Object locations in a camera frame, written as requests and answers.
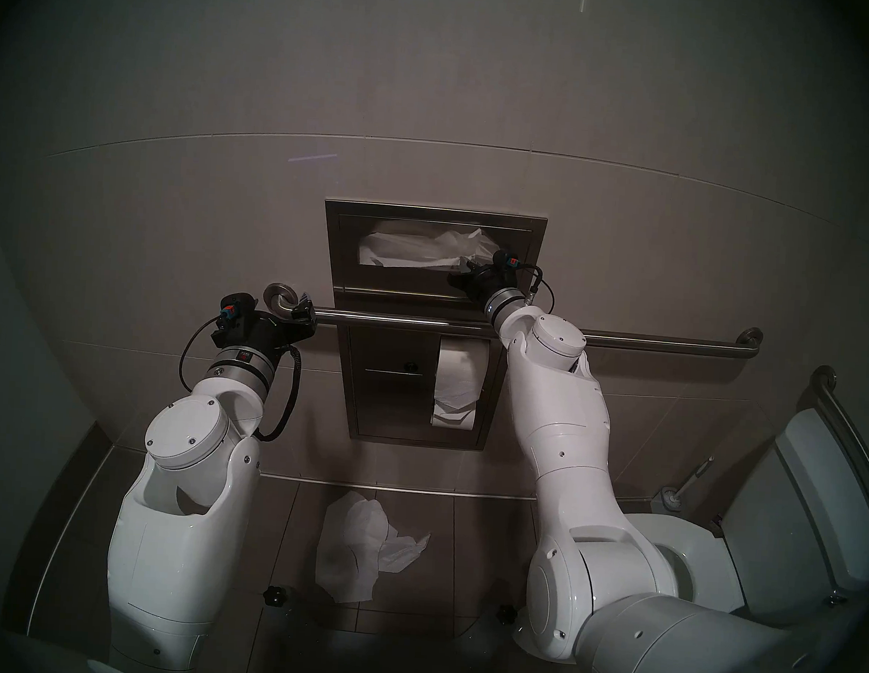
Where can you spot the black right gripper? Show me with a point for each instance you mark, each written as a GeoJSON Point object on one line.
{"type": "Point", "coordinates": [490, 284]}

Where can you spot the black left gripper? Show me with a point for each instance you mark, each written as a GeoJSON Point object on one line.
{"type": "Point", "coordinates": [262, 332]}

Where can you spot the white paper toilet seat cover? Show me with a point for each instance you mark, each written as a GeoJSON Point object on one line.
{"type": "Point", "coordinates": [418, 247]}

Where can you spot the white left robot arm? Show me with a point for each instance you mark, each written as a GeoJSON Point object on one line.
{"type": "Point", "coordinates": [171, 565]}

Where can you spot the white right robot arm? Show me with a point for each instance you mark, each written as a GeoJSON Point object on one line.
{"type": "Point", "coordinates": [568, 435]}

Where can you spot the white toilet paper roll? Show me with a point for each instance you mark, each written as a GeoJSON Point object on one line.
{"type": "Point", "coordinates": [457, 385]}

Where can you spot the toilet brush with holder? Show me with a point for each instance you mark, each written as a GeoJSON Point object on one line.
{"type": "Point", "coordinates": [670, 494]}

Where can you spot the stainless steel recessed dispenser unit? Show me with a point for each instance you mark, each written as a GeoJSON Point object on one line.
{"type": "Point", "coordinates": [379, 402]}

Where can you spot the long steel grab bar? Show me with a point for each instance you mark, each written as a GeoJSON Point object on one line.
{"type": "Point", "coordinates": [661, 344]}

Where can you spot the crumpled white paper sheet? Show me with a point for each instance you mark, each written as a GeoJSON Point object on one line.
{"type": "Point", "coordinates": [352, 547]}

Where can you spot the black knob foot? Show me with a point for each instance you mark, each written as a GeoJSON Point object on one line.
{"type": "Point", "coordinates": [505, 614]}
{"type": "Point", "coordinates": [273, 595]}

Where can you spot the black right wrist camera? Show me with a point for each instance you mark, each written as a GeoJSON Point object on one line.
{"type": "Point", "coordinates": [507, 259]}

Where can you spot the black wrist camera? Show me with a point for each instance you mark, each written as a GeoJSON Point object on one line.
{"type": "Point", "coordinates": [507, 259]}
{"type": "Point", "coordinates": [234, 309]}

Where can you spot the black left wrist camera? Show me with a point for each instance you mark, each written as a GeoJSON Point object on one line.
{"type": "Point", "coordinates": [234, 309]}

